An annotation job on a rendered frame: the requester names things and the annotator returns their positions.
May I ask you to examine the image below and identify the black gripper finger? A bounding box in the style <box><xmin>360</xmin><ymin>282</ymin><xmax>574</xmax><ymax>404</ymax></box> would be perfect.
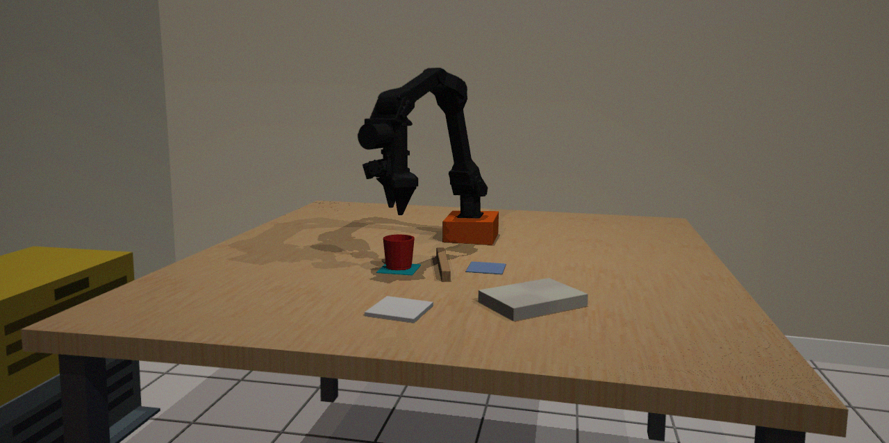
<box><xmin>376</xmin><ymin>178</ymin><xmax>396</xmax><ymax>208</ymax></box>
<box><xmin>389</xmin><ymin>187</ymin><xmax>416</xmax><ymax>215</ymax></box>

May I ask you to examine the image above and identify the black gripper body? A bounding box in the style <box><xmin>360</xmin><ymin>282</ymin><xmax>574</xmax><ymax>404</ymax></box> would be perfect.
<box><xmin>376</xmin><ymin>146</ymin><xmax>418</xmax><ymax>188</ymax></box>

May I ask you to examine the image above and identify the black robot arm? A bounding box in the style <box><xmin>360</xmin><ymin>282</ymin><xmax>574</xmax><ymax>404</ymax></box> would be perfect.
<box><xmin>358</xmin><ymin>68</ymin><xmax>488</xmax><ymax>218</ymax></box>

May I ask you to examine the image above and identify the white flat rectangular block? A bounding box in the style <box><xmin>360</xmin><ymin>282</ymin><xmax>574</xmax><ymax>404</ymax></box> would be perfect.
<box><xmin>365</xmin><ymin>296</ymin><xmax>433</xmax><ymax>324</ymax></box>

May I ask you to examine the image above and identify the dark red cup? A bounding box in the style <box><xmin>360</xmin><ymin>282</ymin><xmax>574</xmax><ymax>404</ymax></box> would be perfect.
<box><xmin>383</xmin><ymin>235</ymin><xmax>415</xmax><ymax>270</ymax></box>

